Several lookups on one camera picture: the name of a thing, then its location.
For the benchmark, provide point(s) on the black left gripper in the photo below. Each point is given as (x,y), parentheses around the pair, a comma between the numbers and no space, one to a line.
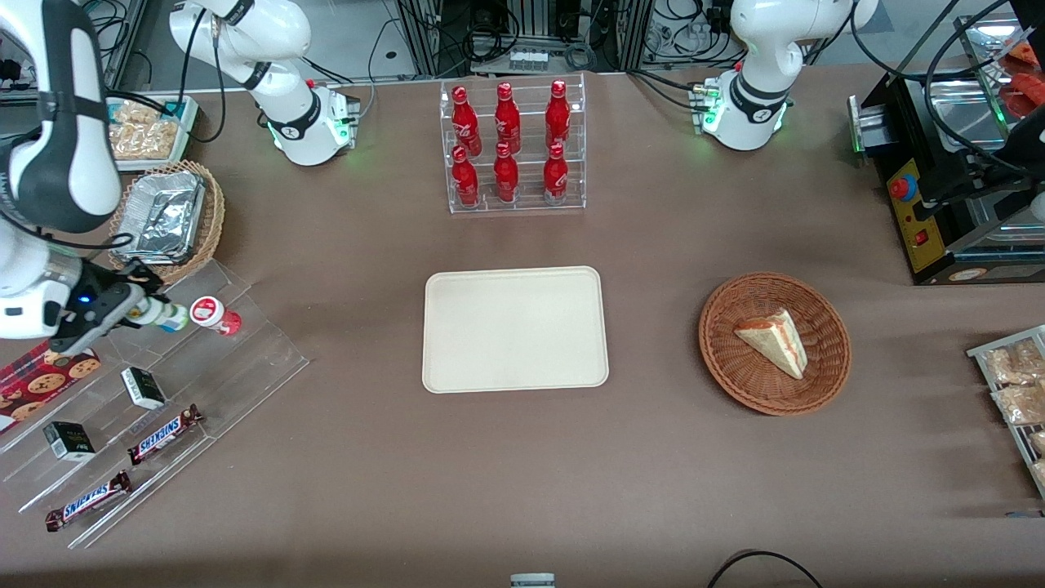
(1009,144)

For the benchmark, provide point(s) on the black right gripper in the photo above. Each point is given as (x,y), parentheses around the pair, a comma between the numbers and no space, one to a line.
(104,299)

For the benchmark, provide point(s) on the green gum canister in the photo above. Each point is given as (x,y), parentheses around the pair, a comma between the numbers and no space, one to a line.
(167,317)

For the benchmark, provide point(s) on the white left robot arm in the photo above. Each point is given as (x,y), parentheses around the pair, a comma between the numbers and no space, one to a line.
(759,49)

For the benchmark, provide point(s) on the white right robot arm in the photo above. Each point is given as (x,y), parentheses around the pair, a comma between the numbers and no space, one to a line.
(57,122)

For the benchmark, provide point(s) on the red gum canister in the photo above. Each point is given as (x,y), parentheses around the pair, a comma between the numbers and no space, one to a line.
(208,312)

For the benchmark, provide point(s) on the silver foil tray stack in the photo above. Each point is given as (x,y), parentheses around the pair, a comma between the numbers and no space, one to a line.
(163,216)

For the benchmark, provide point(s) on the cream rectangular tray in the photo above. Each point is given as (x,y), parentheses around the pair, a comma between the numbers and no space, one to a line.
(514,327)

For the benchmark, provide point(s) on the black food warmer machine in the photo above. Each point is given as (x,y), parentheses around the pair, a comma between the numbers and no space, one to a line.
(918,245)

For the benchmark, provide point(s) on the small black box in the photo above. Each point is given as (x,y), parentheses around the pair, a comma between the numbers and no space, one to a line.
(143,387)
(68,441)

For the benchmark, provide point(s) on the light wicker basket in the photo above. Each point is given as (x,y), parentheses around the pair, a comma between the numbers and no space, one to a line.
(212,220)

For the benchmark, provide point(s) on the clear acrylic stepped stand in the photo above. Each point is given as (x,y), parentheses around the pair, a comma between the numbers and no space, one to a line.
(245,359)

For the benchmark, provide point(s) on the red cookie box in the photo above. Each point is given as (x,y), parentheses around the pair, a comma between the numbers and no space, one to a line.
(41,380)

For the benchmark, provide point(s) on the Snickers chocolate bar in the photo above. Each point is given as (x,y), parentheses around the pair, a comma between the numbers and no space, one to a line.
(166,434)
(87,500)

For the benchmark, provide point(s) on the clear bag of snacks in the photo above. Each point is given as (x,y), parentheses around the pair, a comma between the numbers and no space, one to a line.
(147,143)
(1040,474)
(1020,404)
(135,116)
(1038,443)
(1004,365)

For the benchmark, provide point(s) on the white snack bin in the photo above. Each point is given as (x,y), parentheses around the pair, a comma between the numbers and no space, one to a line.
(189,114)

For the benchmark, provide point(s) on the triangular sandwich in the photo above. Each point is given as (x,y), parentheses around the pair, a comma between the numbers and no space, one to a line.
(775,343)

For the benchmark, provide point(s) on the brown wicker basket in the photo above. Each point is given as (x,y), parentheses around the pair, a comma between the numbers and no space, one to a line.
(735,384)

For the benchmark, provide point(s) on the blue tape strip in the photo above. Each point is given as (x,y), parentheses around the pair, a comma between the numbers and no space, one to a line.
(1024,514)

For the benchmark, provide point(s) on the red cola bottle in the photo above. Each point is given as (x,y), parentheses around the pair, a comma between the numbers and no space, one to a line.
(555,175)
(506,175)
(465,118)
(465,180)
(558,114)
(507,118)

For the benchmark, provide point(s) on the clear acrylic bottle rack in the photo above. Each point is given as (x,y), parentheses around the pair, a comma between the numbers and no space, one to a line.
(531,204)

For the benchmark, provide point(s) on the white power strip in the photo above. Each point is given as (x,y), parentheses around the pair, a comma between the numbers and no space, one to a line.
(539,60)

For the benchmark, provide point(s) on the metal equipment rack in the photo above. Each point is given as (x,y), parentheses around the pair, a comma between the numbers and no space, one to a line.
(531,16)

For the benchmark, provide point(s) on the small grey device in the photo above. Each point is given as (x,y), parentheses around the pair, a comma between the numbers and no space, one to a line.
(532,581)

